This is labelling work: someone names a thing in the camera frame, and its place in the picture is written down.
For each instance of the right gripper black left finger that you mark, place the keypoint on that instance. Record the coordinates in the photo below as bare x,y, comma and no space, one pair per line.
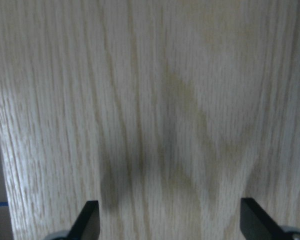
87,225

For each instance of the light wooden drawer cabinet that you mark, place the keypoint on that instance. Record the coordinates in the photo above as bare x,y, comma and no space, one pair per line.
167,112

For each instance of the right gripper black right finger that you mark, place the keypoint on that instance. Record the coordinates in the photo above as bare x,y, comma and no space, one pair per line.
256,224

